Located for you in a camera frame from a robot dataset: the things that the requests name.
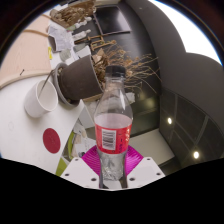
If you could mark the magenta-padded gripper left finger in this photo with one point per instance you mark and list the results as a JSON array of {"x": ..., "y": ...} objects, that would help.
[{"x": 90, "y": 160}]

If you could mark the printed paper sheet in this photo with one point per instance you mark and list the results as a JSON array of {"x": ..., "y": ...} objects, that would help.
[{"x": 61, "y": 38}]

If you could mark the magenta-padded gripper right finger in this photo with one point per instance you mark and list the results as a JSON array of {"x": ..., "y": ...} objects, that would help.
[{"x": 135, "y": 160}]

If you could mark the grey plant pot saucer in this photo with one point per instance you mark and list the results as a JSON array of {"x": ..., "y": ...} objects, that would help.
[{"x": 55, "y": 78}]

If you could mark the pile of papers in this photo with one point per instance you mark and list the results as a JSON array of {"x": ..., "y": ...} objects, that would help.
[{"x": 83, "y": 141}]

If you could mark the yellow sticky note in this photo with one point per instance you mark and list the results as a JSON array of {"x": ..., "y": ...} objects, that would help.
[{"x": 50, "y": 53}]

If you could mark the brown carved relief sculpture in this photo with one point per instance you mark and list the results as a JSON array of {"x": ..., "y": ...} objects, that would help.
[{"x": 71, "y": 15}]

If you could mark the thin paint brush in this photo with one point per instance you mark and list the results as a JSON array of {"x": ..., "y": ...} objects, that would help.
[{"x": 45, "y": 84}]

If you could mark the white plaster bust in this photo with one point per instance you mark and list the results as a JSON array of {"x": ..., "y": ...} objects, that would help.
[
  {"x": 83, "y": 22},
  {"x": 81, "y": 35}
]

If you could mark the white ceramic mug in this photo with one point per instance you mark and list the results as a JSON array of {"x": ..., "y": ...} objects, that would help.
[{"x": 33, "y": 103}]

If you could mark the small white cup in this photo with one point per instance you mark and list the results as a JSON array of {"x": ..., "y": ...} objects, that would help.
[{"x": 65, "y": 55}]

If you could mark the flat round red coaster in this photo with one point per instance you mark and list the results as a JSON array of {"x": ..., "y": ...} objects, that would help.
[{"x": 51, "y": 140}]

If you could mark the long ceiling light strip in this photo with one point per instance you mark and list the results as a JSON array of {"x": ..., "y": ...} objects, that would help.
[{"x": 193, "y": 30}]

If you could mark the clear plastic bottle red label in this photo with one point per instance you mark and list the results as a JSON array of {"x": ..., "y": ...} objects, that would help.
[{"x": 111, "y": 133}]

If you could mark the black wall screen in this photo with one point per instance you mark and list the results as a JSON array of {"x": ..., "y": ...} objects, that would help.
[{"x": 111, "y": 20}]

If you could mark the dried plant in grey pot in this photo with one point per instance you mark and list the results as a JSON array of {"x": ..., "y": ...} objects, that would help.
[{"x": 80, "y": 80}]

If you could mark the wooden easel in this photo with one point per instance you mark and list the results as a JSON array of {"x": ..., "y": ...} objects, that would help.
[{"x": 100, "y": 42}]

